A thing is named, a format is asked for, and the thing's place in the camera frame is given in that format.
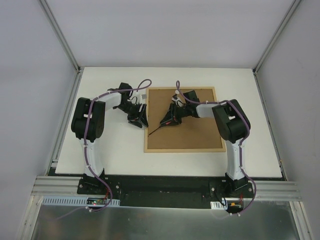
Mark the red handled screwdriver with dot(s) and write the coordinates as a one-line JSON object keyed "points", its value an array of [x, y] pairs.
{"points": [[156, 130]]}

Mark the white cable duct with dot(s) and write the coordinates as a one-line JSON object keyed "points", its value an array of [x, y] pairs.
{"points": [[216, 205], [75, 201]]}

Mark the aluminium corner post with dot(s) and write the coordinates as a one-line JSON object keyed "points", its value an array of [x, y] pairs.
{"points": [[58, 33], [277, 34]]}

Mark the left aluminium corner post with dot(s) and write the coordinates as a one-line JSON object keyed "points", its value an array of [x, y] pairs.
{"points": [[58, 33]]}

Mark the aluminium rail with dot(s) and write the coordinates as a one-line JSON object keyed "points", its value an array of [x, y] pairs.
{"points": [[55, 186]]}

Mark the right white cable duct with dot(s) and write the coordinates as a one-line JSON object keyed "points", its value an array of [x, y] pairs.
{"points": [[216, 205]]}

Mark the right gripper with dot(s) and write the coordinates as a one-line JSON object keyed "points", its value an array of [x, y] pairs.
{"points": [[174, 113]]}

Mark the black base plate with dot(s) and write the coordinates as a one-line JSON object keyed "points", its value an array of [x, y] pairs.
{"points": [[185, 192]]}

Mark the right aluminium corner post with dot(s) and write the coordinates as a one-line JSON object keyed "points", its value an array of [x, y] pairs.
{"points": [[277, 34]]}

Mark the wooden picture frame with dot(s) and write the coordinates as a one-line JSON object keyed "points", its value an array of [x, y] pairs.
{"points": [[193, 135]]}

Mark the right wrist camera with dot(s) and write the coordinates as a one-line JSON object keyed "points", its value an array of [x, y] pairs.
{"points": [[176, 99]]}

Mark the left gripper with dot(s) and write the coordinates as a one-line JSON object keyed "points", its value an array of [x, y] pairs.
{"points": [[136, 113]]}

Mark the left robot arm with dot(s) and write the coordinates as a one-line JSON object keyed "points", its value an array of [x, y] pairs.
{"points": [[88, 124]]}

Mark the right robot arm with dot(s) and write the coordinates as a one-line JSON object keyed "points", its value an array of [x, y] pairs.
{"points": [[232, 124]]}

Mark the left white cable duct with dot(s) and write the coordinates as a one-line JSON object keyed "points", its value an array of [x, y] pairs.
{"points": [[75, 201]]}

